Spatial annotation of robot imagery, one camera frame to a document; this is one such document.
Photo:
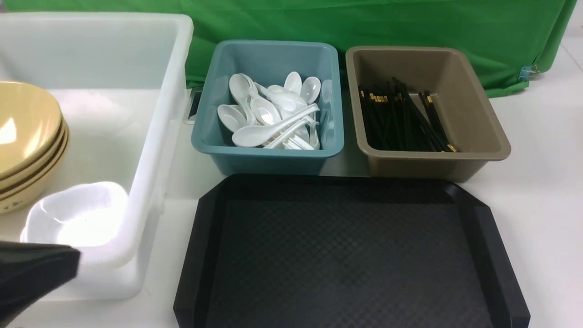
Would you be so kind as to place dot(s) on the large white plastic tub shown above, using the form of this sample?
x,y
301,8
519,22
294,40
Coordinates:
x,y
120,81

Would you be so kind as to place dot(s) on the brown plastic bin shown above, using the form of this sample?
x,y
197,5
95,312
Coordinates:
x,y
462,104

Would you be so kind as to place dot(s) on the white square dish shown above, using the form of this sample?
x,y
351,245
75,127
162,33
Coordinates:
x,y
85,215

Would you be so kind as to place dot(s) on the pile of black chopsticks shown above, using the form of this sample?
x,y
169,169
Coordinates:
x,y
395,120

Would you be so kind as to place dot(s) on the stacked yellow bowl bottom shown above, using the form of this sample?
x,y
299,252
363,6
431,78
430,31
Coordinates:
x,y
33,186

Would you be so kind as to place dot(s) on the white soup spoon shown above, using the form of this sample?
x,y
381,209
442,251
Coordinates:
x,y
256,135

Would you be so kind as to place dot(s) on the teal plastic bin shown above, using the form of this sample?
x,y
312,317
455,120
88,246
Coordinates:
x,y
268,62

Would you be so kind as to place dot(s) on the green backdrop cloth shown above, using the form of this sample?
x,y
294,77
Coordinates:
x,y
499,37

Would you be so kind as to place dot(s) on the blue binder clip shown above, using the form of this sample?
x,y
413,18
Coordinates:
x,y
528,73

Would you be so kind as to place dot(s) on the pile of white spoons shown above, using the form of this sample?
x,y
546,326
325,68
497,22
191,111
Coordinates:
x,y
258,105

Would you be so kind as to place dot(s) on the black serving tray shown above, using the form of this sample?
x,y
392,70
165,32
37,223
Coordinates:
x,y
280,251

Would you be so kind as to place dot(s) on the stacked yellow bowl top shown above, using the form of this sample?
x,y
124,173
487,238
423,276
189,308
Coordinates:
x,y
32,169

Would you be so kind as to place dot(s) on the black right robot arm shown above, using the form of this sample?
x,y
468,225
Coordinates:
x,y
29,271

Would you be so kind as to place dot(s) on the stacked yellow bowl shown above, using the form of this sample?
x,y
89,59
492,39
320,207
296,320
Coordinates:
x,y
33,186
32,169

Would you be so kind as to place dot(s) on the yellow noodle bowl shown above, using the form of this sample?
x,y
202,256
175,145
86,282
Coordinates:
x,y
30,118

